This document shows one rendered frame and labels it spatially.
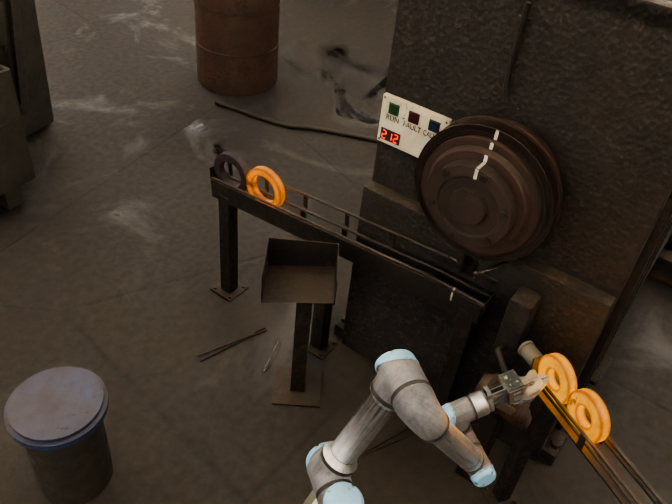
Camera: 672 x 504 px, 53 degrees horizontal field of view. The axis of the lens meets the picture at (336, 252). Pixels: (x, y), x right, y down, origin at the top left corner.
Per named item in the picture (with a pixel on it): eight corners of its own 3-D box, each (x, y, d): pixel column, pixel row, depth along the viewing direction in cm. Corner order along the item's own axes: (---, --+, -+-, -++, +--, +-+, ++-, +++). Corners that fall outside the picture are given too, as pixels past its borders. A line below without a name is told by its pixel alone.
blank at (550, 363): (553, 342, 213) (544, 344, 212) (583, 376, 201) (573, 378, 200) (542, 378, 222) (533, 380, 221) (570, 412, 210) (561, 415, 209)
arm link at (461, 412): (435, 418, 211) (432, 403, 205) (467, 405, 211) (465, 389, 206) (446, 439, 205) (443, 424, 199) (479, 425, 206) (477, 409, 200)
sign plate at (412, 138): (379, 137, 244) (386, 91, 233) (442, 165, 234) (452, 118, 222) (376, 139, 243) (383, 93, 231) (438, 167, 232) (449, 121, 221)
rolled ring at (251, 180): (262, 215, 285) (267, 212, 287) (287, 202, 272) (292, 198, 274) (239, 177, 282) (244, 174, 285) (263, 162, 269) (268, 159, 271)
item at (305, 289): (263, 365, 295) (267, 237, 249) (324, 370, 296) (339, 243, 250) (258, 403, 280) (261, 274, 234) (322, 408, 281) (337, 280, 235)
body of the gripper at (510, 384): (527, 386, 201) (490, 402, 200) (528, 402, 207) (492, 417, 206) (514, 367, 206) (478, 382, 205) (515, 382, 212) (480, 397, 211)
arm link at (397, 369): (309, 506, 198) (407, 379, 175) (296, 463, 210) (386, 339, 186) (342, 507, 205) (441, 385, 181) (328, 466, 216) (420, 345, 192)
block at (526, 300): (505, 330, 246) (523, 282, 230) (525, 341, 243) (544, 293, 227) (492, 347, 239) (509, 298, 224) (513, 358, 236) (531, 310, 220)
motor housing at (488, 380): (461, 448, 272) (493, 360, 238) (511, 480, 263) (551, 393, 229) (445, 470, 264) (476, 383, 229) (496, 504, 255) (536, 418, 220)
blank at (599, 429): (583, 377, 201) (573, 379, 200) (617, 415, 189) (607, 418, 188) (570, 413, 210) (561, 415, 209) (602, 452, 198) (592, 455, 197)
